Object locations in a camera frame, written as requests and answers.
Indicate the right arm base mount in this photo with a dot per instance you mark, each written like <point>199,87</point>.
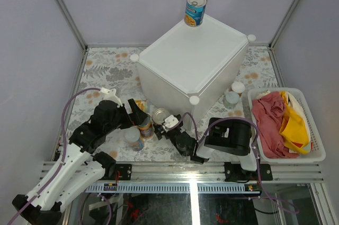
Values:
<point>235,173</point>

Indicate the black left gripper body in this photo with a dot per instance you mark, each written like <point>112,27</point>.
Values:
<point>121,123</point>

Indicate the white slotted cable duct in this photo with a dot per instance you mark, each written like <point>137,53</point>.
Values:
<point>203,188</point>

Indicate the white lid yellow jar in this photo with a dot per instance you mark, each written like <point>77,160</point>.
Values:
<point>238,87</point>

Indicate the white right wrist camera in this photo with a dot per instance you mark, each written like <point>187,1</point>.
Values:
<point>170,122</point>

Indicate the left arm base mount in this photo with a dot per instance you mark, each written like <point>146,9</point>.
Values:
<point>120,172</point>

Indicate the blue soup can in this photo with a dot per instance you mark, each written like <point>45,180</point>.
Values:
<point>159,116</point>
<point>194,12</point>

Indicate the pink cloth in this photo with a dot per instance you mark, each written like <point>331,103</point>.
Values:
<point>268,111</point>

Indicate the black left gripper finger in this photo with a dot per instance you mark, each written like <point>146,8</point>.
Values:
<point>127,117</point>
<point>137,116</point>

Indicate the white cube counter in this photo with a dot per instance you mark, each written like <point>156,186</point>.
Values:
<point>189,68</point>

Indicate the white plastic basket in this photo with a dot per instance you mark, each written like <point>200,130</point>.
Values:
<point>317,152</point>

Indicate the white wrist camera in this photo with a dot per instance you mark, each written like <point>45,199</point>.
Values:
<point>111,95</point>
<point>170,122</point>

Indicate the clear lid green jar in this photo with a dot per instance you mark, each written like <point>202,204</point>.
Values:
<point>231,99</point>

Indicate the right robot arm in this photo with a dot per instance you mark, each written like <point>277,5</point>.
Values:
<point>231,135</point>

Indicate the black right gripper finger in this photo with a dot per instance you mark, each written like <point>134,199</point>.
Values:
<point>179,127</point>
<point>159,131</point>

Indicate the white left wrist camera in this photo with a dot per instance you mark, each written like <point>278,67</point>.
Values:
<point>111,95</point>

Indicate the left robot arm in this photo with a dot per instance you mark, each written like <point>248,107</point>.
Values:
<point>79,165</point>

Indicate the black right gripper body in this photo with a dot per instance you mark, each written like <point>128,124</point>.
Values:
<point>173,134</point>

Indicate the aluminium front rail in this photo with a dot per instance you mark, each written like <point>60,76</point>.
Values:
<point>158,172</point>

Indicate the yellow cloth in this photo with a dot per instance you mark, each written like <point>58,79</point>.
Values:
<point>296,137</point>

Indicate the white lid orange can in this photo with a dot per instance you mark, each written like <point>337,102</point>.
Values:
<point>133,138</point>

